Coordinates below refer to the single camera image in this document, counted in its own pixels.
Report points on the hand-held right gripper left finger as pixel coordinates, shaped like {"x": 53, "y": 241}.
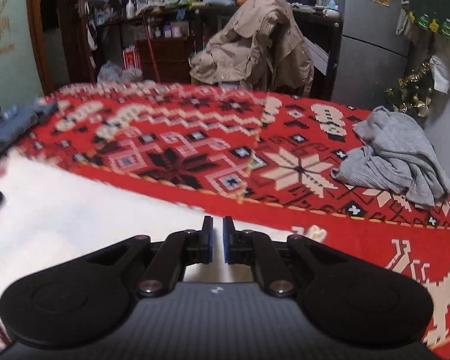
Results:
{"x": 209, "y": 240}

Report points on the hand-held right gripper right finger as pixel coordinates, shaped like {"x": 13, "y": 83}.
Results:
{"x": 227, "y": 240}

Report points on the white knit vest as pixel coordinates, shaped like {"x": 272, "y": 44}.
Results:
{"x": 78, "y": 210}

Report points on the folded blue jeans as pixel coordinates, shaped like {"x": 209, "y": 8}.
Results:
{"x": 18, "y": 123}

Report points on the red patterned blanket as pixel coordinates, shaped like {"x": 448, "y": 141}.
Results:
{"x": 210, "y": 138}

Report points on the white plastic bag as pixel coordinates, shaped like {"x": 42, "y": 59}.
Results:
{"x": 112, "y": 73}

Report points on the wooden drawer cabinet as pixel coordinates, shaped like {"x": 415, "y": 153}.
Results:
{"x": 168, "y": 60}

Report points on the grey knit sweater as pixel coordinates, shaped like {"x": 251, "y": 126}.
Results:
{"x": 393, "y": 157}

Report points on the red and white box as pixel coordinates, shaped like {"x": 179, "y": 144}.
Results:
{"x": 131, "y": 60}

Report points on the beige jacket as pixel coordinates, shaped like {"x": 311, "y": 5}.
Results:
{"x": 247, "y": 45}

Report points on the white cardboard box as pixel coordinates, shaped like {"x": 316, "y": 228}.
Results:
{"x": 317, "y": 56}

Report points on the grey refrigerator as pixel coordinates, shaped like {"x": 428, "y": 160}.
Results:
{"x": 371, "y": 67}

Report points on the small Christmas tree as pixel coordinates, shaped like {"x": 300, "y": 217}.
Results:
{"x": 412, "y": 90}

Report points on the cluttered metal shelf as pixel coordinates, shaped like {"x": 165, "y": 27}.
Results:
{"x": 146, "y": 3}

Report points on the white and blue small appliance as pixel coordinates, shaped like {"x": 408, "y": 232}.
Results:
{"x": 331, "y": 7}

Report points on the white hanging cloth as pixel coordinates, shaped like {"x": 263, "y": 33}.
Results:
{"x": 440, "y": 73}

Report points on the beige hanging cloth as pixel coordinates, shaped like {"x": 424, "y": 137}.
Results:
{"x": 404, "y": 18}

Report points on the wooden door frame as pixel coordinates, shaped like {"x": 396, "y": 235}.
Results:
{"x": 35, "y": 33}

